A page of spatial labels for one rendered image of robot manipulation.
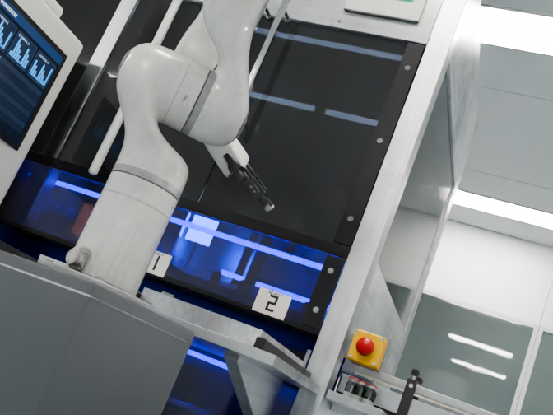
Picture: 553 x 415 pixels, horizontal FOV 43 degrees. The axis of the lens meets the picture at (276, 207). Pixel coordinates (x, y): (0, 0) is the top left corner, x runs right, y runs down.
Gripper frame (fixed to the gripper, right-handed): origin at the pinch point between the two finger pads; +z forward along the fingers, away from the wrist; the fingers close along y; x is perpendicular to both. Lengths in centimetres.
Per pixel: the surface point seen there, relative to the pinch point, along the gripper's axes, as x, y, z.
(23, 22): -33, -39, -64
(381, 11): 45, -55, -13
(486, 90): 89, -281, 67
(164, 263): -35.9, -23.5, 6.3
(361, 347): -1.1, 0.5, 42.9
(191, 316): -19.5, 22.9, 10.5
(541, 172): 99, -342, 150
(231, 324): -13.2, 25.2, 15.3
